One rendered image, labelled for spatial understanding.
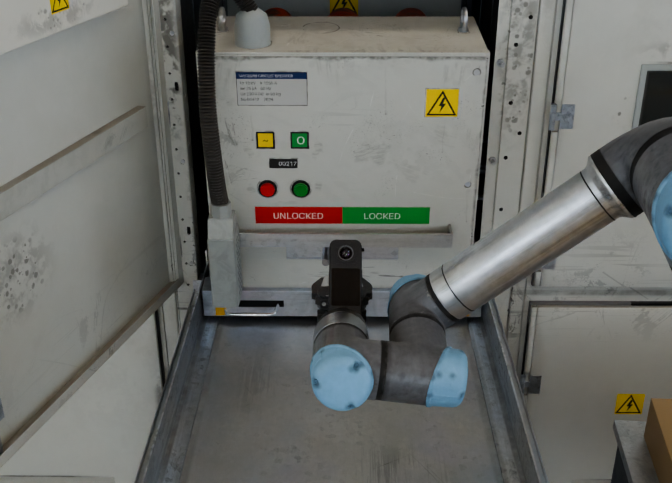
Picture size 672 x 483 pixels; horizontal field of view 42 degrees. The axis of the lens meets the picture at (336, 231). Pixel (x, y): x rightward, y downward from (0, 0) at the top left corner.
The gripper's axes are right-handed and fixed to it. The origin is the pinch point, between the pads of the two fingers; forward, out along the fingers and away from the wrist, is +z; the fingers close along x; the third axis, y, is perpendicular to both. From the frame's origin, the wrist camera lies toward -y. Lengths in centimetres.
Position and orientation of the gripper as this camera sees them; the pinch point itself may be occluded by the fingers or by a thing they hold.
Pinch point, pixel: (342, 272)
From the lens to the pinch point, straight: 138.4
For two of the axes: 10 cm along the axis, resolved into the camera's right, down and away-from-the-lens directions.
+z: 0.1, -2.9, 9.6
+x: 10.0, 0.0, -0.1
